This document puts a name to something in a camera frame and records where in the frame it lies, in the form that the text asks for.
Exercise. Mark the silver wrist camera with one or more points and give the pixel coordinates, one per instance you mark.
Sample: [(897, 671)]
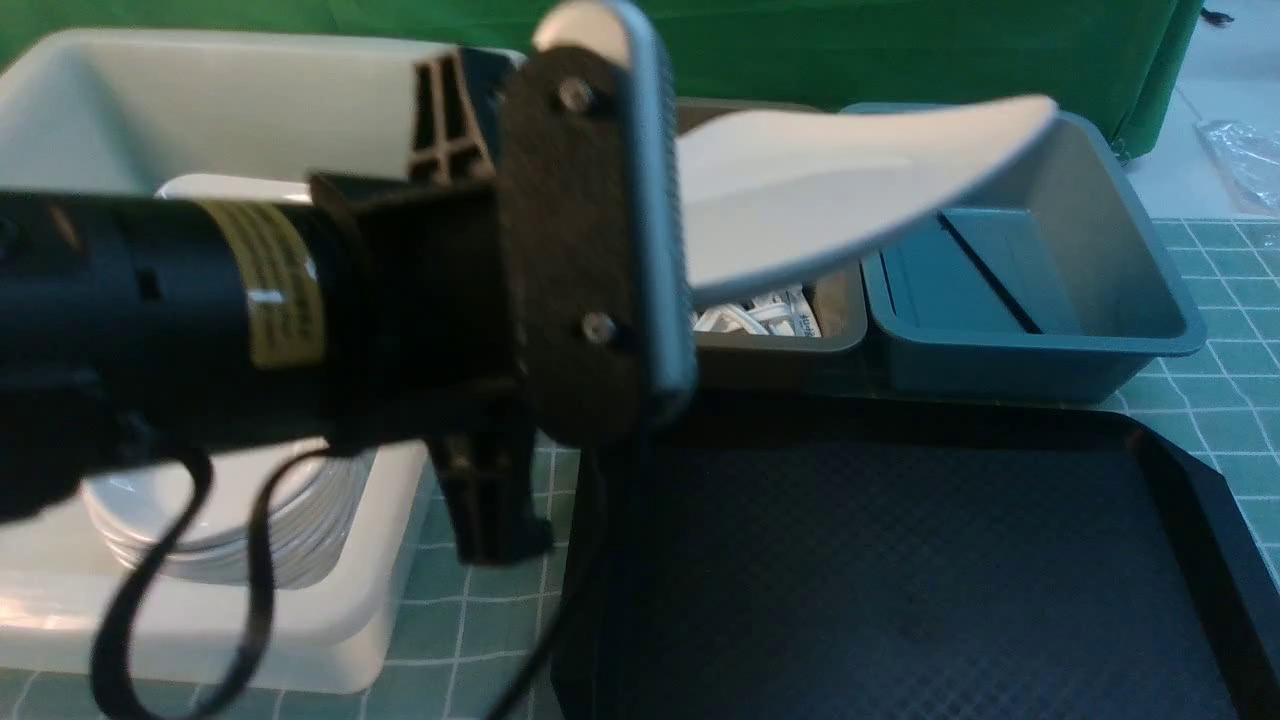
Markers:
[(621, 33)]

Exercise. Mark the clear plastic bag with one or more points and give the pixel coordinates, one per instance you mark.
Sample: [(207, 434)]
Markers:
[(1247, 155)]

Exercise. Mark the stack of white small bowls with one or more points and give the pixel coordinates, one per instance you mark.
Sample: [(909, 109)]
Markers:
[(310, 513)]

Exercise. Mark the large white square plate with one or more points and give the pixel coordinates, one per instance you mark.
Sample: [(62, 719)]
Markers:
[(774, 198)]

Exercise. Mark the blue-grey plastic bin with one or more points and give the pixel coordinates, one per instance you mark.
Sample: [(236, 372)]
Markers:
[(1065, 231)]

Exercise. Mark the black plastic serving tray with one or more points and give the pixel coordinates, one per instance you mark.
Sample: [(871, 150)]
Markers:
[(802, 557)]

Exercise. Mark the stack of white square plates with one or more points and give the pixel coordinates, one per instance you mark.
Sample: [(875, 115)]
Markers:
[(219, 186)]

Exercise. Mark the brown plastic bin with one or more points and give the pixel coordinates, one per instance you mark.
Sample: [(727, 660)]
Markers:
[(833, 364)]

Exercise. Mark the pile of white soup spoons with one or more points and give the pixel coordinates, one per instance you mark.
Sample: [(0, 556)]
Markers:
[(782, 313)]

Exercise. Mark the green backdrop cloth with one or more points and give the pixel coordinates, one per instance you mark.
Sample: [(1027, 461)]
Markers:
[(1112, 62)]

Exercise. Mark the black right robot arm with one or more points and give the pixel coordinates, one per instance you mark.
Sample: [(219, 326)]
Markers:
[(138, 331)]

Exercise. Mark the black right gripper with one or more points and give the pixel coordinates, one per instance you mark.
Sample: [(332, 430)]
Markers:
[(497, 284)]

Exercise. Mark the large white plastic tub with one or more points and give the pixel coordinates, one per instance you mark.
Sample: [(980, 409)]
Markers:
[(124, 111)]

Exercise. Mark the black chopstick gold band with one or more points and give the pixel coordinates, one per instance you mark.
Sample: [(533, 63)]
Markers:
[(990, 277)]

